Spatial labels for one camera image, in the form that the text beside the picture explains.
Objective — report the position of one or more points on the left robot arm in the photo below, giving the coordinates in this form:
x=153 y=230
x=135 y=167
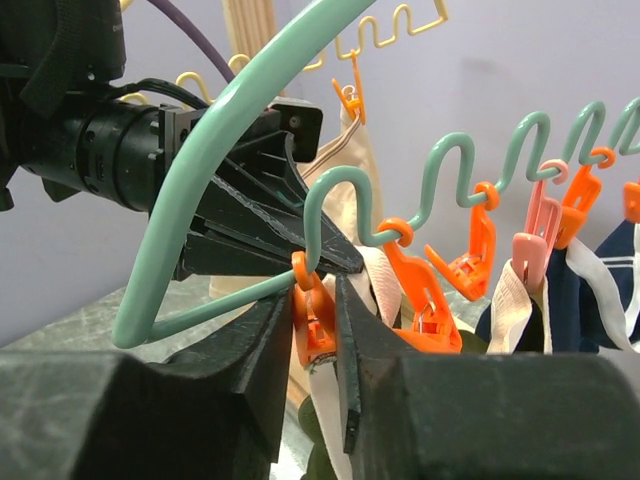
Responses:
x=67 y=118

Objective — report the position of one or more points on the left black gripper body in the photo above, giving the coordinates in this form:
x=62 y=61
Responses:
x=263 y=164

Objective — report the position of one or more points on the end orange clip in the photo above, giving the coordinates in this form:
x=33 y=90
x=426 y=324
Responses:
x=313 y=313

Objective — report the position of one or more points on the green wire hanger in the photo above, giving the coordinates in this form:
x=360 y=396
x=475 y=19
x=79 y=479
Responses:
x=235 y=109

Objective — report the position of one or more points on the wooden clothes rack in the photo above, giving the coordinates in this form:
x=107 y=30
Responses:
x=250 y=24

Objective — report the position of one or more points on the navy blue underwear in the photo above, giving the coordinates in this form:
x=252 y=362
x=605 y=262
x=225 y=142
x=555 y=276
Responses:
x=588 y=300

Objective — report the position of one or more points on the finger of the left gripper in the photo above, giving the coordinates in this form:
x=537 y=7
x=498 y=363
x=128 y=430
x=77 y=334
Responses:
x=219 y=255
x=253 y=223

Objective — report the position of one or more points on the orange clip on yellow hanger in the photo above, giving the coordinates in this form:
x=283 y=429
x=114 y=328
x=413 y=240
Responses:
x=351 y=96

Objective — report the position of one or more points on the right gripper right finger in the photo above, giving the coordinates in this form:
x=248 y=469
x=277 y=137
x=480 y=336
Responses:
x=411 y=415

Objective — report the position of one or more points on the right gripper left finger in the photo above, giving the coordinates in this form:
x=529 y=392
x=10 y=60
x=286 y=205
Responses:
x=213 y=410

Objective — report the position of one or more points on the beige underwear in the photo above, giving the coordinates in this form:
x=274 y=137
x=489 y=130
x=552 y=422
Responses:
x=352 y=148

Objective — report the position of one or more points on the pink clip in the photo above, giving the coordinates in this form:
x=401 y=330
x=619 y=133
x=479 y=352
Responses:
x=532 y=247

